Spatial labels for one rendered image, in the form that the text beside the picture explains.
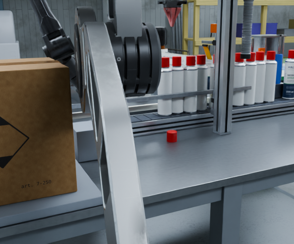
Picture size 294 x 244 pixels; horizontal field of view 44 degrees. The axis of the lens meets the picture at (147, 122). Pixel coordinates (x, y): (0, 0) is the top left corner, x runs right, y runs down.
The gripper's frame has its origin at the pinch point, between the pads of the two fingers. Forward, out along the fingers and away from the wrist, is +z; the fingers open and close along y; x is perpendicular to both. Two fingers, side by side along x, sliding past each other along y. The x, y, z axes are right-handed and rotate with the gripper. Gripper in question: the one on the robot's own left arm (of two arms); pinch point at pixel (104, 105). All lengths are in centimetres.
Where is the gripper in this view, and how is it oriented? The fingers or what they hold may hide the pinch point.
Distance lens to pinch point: 122.9
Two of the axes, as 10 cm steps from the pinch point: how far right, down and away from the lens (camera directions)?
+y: -4.3, -2.4, 8.7
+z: 5.8, 6.7, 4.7
